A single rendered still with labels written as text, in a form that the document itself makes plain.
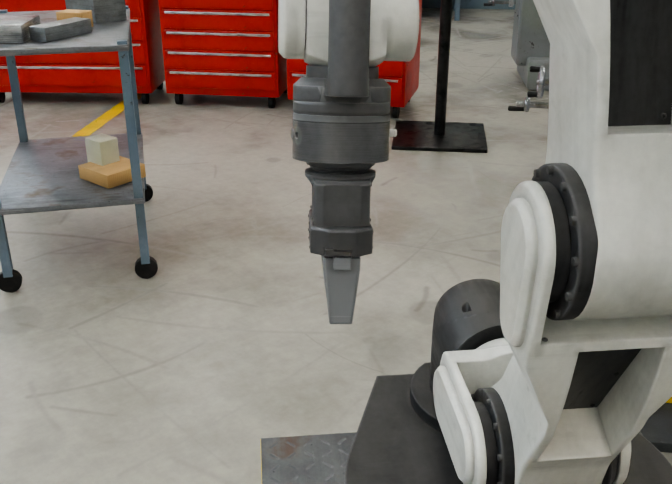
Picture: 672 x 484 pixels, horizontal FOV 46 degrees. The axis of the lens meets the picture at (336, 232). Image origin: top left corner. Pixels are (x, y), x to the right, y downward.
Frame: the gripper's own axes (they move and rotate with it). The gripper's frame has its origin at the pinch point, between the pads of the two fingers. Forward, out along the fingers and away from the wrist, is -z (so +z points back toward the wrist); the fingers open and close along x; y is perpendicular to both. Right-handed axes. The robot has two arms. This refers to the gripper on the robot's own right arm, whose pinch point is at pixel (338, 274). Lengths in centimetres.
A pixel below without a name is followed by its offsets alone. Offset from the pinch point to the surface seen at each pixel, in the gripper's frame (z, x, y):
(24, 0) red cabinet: 55, -431, -167
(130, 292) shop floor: -58, -197, -61
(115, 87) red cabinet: 5, -439, -116
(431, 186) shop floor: -34, -293, 59
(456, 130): -13, -373, 86
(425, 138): -17, -359, 66
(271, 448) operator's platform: -46, -57, -8
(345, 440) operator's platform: -45, -58, 5
